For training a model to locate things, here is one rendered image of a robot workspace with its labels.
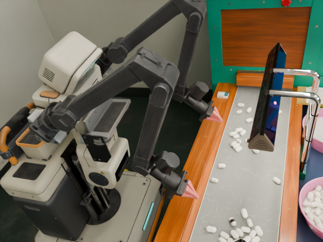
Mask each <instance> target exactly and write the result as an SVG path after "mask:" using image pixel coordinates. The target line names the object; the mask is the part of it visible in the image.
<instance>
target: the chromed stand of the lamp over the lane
mask: <svg viewBox="0 0 323 242"><path fill-rule="evenodd" d="M272 72H274V73H275V74H276V75H277V74H289V75H309V76H312V77H313V83H312V88H311V92H301V91H287V90H272V89H270V90H268V89H266V90H265V95H264V96H265V97H266V96H267V95H268V94H270V95H271V96H272V97H274V96H275V97H294V98H306V99H309V105H308V110H307V115H306V119H305V124H304V129H303V134H302V139H301V146H300V167H299V180H305V177H306V165H307V161H308V157H309V153H310V148H311V144H312V141H313V135H314V131H315V126H316V122H317V118H318V116H319V115H318V114H319V110H320V106H321V99H320V97H319V96H318V95H317V93H318V89H319V84H320V80H321V77H320V75H319V73H318V72H317V71H315V70H311V69H289V68H274V69H273V68H270V71H269V75H270V74H271V73H272Z"/></svg>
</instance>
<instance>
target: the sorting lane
mask: <svg viewBox="0 0 323 242"><path fill-rule="evenodd" d="M260 90H261V89H260V88H249V87H238V88H237V91H236V95H235V98H234V101H233V104H232V107H231V110H230V114H229V117H228V120H227V123H226V126H225V129H224V133H223V136H222V139H221V142H220V145H219V148H218V152H217V155H216V158H215V161H214V164H213V167H212V170H211V174H210V177H209V180H208V183H207V186H206V189H205V193H204V196H203V199H202V202H201V205H200V208H199V212H198V215H197V218H196V221H195V224H194V227H193V230H192V233H191V236H190V239H189V242H220V241H219V237H221V236H220V232H221V231H224V232H225V233H227V234H228V235H229V238H232V239H233V241H234V240H237V239H235V238H234V237H233V236H232V235H231V233H230V232H231V230H235V231H236V229H237V228H239V229H241V227H249V226H248V223H247V219H251V221H252V224H253V226H252V227H249V228H250V232H249V233H247V232H243V234H244V235H243V236H242V237H240V236H239V238H238V239H244V238H245V237H246V236H249V234H250V233H251V231H252V230H255V227H256V226H260V228H261V230H262V232H263V235H262V236H259V235H257V233H256V235H255V236H259V237H260V241H259V242H278V236H279V226H280V216H281V205H282V195H283V184H284V174H285V163H286V149H287V138H288V128H289V117H290V107H291V97H281V100H280V108H279V110H281V111H282V113H280V114H279V115H278V122H277V129H276V137H275V143H274V151H273V152H268V151H261V150H259V153H257V154H256V153H255V152H254V151H253V150H252V149H249V148H248V143H247V142H245V139H249V138H250V134H251V129H252V125H253V121H254V116H255V112H256V107H257V103H258V99H259V94H260ZM238 103H243V104H244V107H239V106H238ZM249 107H251V108H252V110H251V112H250V113H247V109H248V108H249ZM238 110H242V113H239V114H237V113H236V112H237V111H238ZM248 118H252V119H253V121H251V122H249V123H247V122H246V119H248ZM240 127H241V128H242V129H243V130H245V131H246V133H245V134H244V135H243V136H241V135H240V132H238V133H237V134H238V135H239V137H238V138H233V136H230V135H229V134H230V132H235V129H236V128H240ZM236 139H239V140H241V141H242V143H241V144H240V146H241V147H242V150H241V151H239V152H236V151H235V149H233V146H230V144H231V143H232V142H233V141H236ZM218 164H225V168H218V166H217V165H218ZM273 177H277V178H278V179H280V181H281V183H280V184H277V183H276V182H274V181H273ZM212 178H216V179H218V182H217V183H215V182H212V181H211V179H212ZM243 208H244V209H246V211H247V214H248V216H247V218H243V217H242V214H241V209H243ZM230 218H234V220H235V221H236V225H235V226H232V225H231V223H230V221H229V219H230ZM207 226H212V227H215V228H216V232H215V233H213V232H208V231H206V227H207Z"/></svg>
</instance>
